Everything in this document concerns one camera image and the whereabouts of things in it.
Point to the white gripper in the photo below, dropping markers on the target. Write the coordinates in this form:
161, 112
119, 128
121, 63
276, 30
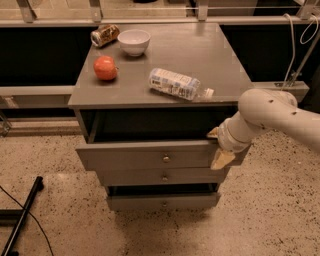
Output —
227, 138

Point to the clear plastic water bottle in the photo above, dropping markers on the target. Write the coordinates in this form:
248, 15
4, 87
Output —
179, 85

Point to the metal railing frame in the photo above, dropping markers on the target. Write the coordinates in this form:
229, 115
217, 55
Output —
44, 42

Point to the brown drink can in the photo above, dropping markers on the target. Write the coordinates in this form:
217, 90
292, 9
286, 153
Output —
104, 35

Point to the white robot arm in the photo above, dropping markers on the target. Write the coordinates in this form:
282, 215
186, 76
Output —
260, 110

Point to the grey drawer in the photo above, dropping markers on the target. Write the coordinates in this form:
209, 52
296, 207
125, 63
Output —
161, 176
171, 201
147, 155

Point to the grey bottom drawer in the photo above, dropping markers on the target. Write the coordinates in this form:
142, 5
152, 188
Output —
171, 201

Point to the black stand leg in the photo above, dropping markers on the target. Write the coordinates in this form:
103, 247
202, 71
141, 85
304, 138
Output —
17, 218

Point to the grey drawer cabinet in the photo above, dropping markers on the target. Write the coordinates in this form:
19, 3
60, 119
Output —
126, 109

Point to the grey middle drawer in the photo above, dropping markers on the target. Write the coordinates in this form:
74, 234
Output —
161, 176

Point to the grey top drawer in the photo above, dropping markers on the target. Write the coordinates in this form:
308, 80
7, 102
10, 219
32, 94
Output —
147, 155

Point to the red apple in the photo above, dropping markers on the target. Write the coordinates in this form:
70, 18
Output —
105, 68

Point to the white ceramic bowl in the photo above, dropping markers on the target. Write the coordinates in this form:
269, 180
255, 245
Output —
134, 42

